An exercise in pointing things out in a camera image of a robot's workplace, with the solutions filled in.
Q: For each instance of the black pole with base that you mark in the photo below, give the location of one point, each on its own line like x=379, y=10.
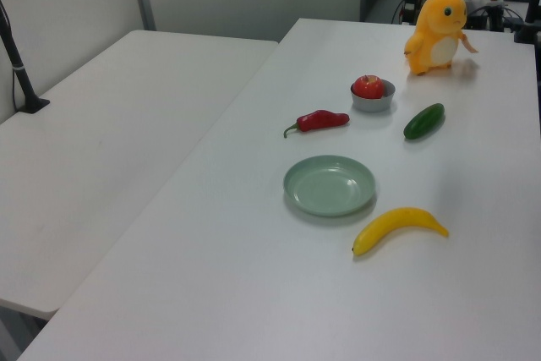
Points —
x=36, y=104

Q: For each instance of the red apple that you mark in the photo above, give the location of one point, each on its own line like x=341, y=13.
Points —
x=368, y=87

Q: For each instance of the yellow plastic banana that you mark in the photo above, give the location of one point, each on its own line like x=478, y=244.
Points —
x=393, y=225

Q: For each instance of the pale green plastic plate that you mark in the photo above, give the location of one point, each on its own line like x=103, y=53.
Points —
x=327, y=185

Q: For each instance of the white side table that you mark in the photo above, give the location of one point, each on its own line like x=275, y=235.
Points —
x=105, y=145

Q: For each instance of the orange plush toy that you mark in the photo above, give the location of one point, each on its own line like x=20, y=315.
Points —
x=437, y=23

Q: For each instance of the red chili pepper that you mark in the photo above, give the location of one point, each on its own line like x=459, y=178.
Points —
x=321, y=120

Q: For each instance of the black camera stand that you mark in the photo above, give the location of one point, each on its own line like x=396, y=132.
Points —
x=526, y=31

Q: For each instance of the small grey bowl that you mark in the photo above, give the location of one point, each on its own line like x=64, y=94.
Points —
x=374, y=105

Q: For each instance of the green cucumber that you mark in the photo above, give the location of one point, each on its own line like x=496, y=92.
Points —
x=424, y=121

